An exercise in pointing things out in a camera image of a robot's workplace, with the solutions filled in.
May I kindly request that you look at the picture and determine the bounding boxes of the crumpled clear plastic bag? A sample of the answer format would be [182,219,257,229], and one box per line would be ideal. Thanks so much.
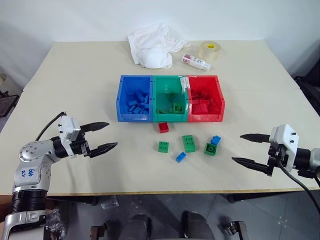
[100,196,120,210]
[45,209,66,236]

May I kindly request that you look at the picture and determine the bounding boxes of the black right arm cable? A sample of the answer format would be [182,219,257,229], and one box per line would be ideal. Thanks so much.
[276,159,320,240]

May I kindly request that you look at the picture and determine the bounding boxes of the long green toy brick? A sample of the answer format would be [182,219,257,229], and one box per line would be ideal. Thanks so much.
[181,134,197,154]

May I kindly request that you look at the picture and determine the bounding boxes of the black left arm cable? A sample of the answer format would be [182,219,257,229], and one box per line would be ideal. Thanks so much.
[34,111,67,142]

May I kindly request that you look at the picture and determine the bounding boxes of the black crate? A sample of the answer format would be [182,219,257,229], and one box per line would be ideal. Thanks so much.
[0,71,20,119]

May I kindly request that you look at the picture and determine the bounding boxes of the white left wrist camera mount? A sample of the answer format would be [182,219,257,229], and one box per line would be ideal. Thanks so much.
[59,115,82,158]

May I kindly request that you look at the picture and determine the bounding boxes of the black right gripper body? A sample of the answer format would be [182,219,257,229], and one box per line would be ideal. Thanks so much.
[265,142,289,177]

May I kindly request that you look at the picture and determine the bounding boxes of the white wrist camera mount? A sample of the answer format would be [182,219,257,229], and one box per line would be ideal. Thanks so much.
[59,115,82,158]
[268,123,300,173]

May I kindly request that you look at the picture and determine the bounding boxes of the small clear spray bottle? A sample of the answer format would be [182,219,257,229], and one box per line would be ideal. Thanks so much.
[181,52,212,71]

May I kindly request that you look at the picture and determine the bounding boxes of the brown wooden post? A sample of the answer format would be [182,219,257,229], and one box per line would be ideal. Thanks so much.
[231,219,249,240]
[90,224,106,240]

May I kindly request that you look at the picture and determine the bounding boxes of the black bag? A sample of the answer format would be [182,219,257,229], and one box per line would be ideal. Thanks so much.
[294,73,320,114]

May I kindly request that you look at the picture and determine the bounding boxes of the red plastic bin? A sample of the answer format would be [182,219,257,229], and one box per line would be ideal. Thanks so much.
[186,74,226,123]

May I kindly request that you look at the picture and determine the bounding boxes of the large red studded brick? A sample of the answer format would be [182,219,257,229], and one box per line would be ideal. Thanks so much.
[190,103,209,115]

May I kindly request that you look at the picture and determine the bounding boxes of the white tape strip on bins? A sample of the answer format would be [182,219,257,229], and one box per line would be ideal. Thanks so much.
[178,75,191,94]

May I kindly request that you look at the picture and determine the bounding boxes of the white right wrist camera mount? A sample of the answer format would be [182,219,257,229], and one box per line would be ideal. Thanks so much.
[268,123,300,173]

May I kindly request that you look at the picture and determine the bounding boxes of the square green four-stud brick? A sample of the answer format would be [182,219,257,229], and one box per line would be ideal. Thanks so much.
[157,140,170,154]

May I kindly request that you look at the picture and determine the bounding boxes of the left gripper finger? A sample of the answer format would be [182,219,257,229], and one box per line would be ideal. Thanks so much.
[79,121,111,134]
[88,142,119,159]

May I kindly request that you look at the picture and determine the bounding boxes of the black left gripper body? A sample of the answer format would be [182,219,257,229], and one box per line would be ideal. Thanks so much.
[70,131,92,159]

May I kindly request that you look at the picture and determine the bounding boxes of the flat green toy brick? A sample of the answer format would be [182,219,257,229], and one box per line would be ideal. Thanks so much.
[155,107,176,115]

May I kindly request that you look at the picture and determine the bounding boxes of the crumpled white cloth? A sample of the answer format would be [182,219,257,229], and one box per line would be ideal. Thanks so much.
[127,22,192,70]

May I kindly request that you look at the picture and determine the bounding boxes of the blue plastic bin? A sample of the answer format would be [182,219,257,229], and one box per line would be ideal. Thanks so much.
[115,74,154,123]

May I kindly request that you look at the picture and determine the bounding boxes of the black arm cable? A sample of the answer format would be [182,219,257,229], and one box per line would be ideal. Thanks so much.
[34,111,67,142]
[276,159,320,240]

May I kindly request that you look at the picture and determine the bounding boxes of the green plastic bin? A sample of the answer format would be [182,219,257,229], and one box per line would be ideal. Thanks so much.
[151,74,190,123]

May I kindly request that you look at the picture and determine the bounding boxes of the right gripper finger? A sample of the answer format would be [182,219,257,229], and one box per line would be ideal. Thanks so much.
[231,156,269,174]
[239,133,272,144]

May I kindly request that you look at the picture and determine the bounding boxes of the small red toy brick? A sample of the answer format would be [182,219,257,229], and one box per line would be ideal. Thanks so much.
[157,121,171,134]

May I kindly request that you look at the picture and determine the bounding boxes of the clear tape roll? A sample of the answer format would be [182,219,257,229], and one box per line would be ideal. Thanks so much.
[198,40,222,62]

